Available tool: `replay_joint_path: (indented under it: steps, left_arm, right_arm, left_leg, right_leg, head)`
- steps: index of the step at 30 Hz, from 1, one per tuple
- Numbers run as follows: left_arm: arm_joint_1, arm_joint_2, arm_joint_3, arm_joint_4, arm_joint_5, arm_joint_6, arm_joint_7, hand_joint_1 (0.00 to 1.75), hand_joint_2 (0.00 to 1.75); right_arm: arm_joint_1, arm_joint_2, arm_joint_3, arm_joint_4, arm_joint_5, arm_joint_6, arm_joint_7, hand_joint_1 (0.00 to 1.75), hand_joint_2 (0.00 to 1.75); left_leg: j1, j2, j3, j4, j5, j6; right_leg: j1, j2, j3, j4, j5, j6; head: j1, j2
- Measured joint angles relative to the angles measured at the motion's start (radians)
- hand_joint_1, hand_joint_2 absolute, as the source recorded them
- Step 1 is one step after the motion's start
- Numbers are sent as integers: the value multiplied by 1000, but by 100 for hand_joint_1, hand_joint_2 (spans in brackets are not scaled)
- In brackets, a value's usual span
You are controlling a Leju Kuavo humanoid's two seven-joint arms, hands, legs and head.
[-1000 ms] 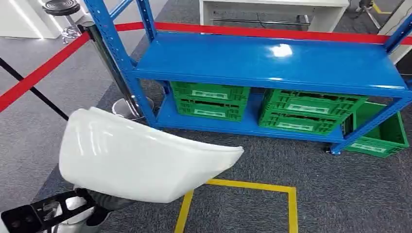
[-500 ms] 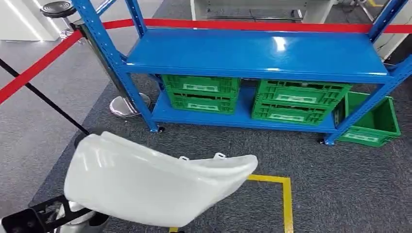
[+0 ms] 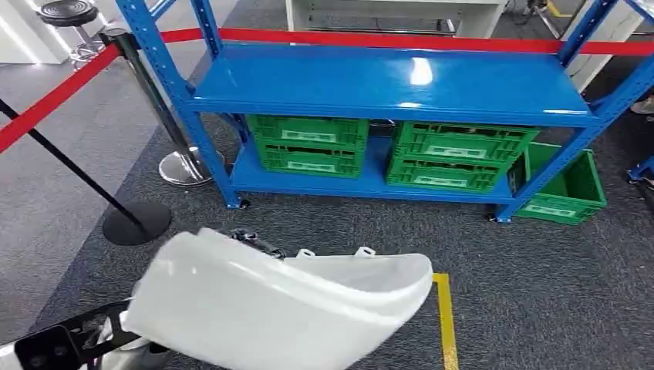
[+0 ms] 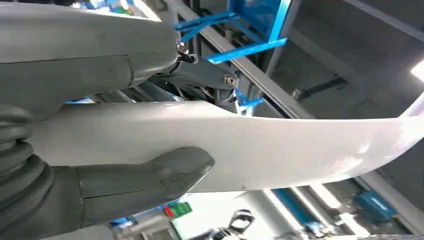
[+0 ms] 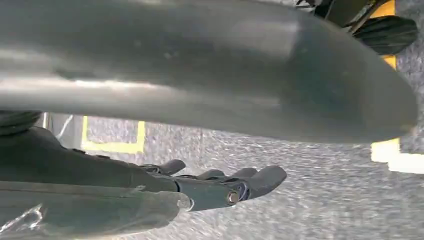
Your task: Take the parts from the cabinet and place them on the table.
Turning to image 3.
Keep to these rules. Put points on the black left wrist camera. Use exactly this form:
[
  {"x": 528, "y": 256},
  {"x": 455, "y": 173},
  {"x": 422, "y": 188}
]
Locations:
[{"x": 43, "y": 350}]

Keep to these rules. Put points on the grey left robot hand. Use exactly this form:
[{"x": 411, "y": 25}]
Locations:
[{"x": 255, "y": 243}]

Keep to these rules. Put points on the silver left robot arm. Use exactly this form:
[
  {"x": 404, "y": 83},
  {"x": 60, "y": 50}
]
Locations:
[{"x": 130, "y": 357}]

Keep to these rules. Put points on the white plastic shell part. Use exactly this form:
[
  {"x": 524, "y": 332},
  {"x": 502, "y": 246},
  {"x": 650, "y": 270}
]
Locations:
[{"x": 245, "y": 306}]

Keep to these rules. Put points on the chrome stanchion post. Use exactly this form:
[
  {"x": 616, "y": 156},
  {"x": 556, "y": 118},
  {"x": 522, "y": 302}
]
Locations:
[{"x": 153, "y": 102}]

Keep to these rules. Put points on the chrome chair base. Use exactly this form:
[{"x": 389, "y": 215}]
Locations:
[{"x": 381, "y": 122}]

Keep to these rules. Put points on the open green plastic crate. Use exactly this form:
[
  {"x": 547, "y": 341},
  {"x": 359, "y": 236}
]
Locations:
[{"x": 572, "y": 201}]

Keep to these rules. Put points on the blue metal shelf rack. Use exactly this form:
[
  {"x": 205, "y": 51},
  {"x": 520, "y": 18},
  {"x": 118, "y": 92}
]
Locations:
[{"x": 388, "y": 84}]

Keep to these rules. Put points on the blue rack foot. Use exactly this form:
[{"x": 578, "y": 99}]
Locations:
[{"x": 641, "y": 171}]

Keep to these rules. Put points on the yellow floor tape outline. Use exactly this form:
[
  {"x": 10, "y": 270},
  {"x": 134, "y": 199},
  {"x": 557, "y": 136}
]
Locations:
[{"x": 447, "y": 327}]

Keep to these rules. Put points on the person's shoe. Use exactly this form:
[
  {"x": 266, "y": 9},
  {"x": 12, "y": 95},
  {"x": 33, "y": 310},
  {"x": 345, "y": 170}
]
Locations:
[{"x": 645, "y": 106}]

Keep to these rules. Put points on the black stanchion post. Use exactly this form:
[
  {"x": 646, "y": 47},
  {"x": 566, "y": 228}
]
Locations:
[{"x": 135, "y": 224}]

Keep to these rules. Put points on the black round stool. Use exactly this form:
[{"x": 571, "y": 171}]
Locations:
[{"x": 69, "y": 13}]

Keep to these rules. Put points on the white cabinet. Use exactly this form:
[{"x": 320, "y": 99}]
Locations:
[{"x": 595, "y": 66}]

